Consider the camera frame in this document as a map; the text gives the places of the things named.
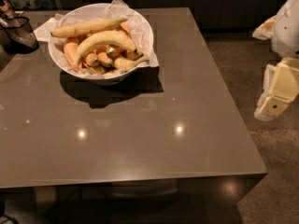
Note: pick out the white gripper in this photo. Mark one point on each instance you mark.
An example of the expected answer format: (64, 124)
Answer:
(287, 32)

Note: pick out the curved yellow banana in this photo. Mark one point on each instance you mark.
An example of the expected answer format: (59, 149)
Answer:
(116, 38)

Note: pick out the small banana lower right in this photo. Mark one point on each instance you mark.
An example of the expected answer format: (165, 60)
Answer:
(126, 65)

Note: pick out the white bowl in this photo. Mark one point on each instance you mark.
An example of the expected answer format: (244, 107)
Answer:
(137, 22)

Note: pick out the long yellow banana top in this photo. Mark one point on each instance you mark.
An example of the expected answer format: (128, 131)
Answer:
(85, 28)

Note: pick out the orange fruit top right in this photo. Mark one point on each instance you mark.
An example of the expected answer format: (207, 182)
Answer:
(125, 27)

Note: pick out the white paper liner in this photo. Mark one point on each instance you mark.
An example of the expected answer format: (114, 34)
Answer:
(141, 31)

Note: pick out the orange carrot left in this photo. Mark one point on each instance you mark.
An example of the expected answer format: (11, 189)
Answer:
(70, 49)

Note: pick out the dark glass container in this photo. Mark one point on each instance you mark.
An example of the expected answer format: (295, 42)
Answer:
(21, 35)

